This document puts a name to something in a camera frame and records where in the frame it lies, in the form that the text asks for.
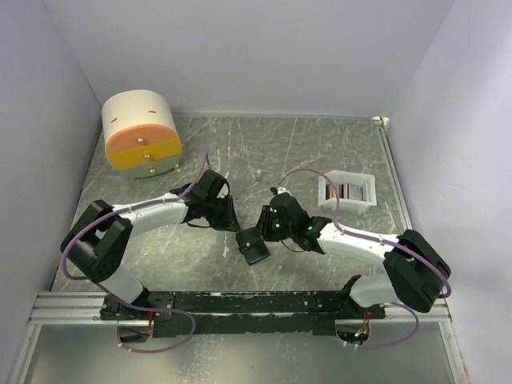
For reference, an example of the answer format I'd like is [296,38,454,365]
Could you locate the grey card stack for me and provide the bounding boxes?
[325,183,366,201]

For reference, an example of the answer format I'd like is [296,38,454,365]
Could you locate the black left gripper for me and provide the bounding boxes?
[204,193,242,232]

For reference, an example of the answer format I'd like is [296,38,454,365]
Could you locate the beige orange mini drawer cabinet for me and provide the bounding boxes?
[102,90,182,178]

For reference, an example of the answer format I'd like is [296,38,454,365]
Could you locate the black leather card holder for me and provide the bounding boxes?
[235,227,270,266]

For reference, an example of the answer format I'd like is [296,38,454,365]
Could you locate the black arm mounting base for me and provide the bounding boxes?
[100,290,385,338]

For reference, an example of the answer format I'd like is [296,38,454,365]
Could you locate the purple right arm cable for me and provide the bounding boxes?
[270,167,451,350]

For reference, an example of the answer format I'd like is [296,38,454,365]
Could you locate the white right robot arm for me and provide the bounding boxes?
[256,192,451,318]

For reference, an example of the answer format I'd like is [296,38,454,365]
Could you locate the aluminium rail frame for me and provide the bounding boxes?
[30,115,469,384]

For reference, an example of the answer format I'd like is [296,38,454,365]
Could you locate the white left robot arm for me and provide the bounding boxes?
[61,170,241,319]

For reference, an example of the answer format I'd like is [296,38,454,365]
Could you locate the white card tray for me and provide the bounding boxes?
[318,170,377,214]

